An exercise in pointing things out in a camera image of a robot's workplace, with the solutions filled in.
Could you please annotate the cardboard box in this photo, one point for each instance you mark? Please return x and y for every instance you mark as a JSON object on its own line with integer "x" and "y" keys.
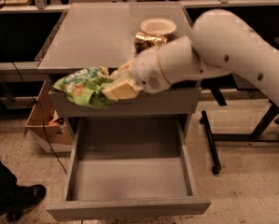
{"x": 49, "y": 131}

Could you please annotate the grey drawer cabinet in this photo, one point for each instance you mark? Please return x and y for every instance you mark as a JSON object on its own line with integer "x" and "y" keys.
{"x": 102, "y": 34}

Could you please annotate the gold foil snack bag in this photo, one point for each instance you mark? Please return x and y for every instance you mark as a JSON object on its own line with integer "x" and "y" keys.
{"x": 144, "y": 41}

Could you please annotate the green rice chip bag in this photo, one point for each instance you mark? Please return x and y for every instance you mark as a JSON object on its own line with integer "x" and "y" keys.
{"x": 84, "y": 87}

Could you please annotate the grey upper drawer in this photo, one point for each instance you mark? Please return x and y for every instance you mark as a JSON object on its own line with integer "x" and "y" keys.
{"x": 175, "y": 101}

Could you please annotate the black side table stand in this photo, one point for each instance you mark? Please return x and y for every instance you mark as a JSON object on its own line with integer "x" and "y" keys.
{"x": 230, "y": 125}

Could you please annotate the white paper bowl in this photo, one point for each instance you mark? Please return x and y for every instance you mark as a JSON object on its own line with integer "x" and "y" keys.
{"x": 158, "y": 26}

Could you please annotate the black shoe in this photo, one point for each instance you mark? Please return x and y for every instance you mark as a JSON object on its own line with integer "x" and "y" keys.
{"x": 22, "y": 197}

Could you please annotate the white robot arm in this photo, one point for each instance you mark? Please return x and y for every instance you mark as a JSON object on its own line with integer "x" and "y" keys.
{"x": 220, "y": 44}

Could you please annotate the open grey bottom drawer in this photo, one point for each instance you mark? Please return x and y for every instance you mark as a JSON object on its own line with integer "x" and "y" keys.
{"x": 124, "y": 168}

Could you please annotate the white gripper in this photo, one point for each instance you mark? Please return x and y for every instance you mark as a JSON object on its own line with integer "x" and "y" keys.
{"x": 146, "y": 72}

